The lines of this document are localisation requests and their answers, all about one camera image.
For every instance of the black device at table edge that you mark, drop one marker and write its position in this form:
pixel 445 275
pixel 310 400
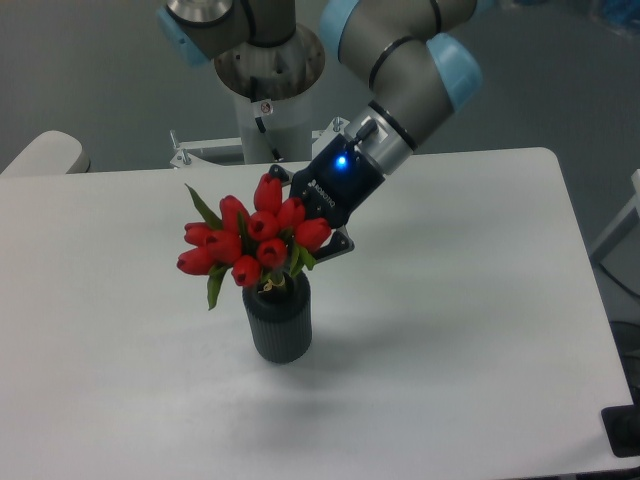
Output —
pixel 622 428

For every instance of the white furniture leg right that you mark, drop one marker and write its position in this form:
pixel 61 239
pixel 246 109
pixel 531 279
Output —
pixel 619 227

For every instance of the red tulip bouquet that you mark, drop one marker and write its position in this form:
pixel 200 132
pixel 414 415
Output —
pixel 263 250

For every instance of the dark grey ribbed vase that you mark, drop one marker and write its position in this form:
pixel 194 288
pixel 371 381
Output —
pixel 280 322

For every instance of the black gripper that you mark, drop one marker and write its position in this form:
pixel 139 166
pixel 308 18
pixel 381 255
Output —
pixel 334 184

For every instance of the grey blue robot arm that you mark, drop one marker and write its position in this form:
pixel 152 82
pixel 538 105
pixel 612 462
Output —
pixel 402 51

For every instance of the blue object top right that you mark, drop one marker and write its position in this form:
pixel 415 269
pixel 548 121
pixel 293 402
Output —
pixel 622 16

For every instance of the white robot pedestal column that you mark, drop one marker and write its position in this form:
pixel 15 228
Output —
pixel 272 93

